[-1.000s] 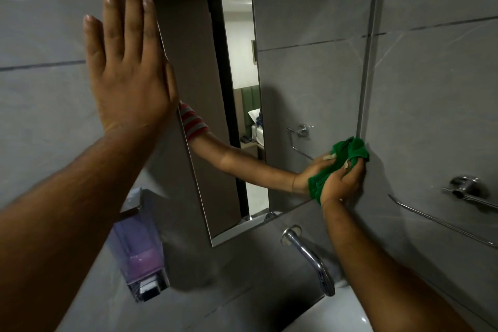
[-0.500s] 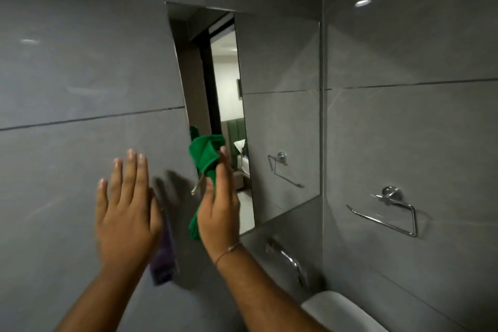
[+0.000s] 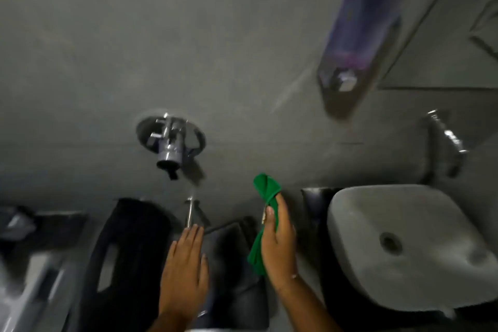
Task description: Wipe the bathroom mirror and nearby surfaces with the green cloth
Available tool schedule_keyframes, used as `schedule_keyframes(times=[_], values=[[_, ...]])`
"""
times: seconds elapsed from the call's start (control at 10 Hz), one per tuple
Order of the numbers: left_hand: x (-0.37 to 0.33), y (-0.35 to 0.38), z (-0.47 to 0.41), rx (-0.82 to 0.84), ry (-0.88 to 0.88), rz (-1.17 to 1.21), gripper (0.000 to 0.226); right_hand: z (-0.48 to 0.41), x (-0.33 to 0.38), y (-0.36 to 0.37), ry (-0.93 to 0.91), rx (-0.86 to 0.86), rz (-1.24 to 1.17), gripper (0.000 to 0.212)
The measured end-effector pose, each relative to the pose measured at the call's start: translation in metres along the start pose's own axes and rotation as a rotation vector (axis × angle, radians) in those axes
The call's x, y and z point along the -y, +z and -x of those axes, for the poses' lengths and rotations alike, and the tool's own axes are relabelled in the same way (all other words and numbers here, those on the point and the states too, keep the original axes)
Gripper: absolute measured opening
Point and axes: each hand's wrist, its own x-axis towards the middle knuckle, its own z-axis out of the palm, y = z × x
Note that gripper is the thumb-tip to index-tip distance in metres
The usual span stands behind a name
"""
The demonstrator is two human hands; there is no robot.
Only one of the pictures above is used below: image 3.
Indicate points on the purple wall soap dispenser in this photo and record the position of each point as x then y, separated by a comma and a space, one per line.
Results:
362, 28

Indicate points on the white toilet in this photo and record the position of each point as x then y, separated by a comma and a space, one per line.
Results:
35, 277

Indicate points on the person's right thumb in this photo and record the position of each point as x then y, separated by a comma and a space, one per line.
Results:
268, 215

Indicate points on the wall mirror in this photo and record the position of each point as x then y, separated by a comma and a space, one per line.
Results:
443, 44

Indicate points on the chrome sink faucet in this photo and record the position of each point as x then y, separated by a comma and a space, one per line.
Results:
449, 135

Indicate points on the person's right forearm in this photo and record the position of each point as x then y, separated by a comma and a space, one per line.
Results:
307, 308

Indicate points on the chrome wall valve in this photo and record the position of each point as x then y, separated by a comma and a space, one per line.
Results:
170, 141

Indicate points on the person's left thumb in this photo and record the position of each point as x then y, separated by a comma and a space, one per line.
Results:
204, 269

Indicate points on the person's left forearm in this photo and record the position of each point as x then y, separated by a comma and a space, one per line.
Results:
169, 324

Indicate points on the small chrome wall tap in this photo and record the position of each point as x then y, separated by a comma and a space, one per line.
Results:
190, 213

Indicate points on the person's right hand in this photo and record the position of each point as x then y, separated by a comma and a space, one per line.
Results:
280, 250

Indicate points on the white ceramic sink basin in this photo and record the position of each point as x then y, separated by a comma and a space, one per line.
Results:
408, 254

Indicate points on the person's left hand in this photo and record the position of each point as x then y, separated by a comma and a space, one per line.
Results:
182, 277

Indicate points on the black plastic bucket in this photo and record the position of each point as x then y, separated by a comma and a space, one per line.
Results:
233, 285

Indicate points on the green cleaning cloth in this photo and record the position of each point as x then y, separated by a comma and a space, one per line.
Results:
265, 187

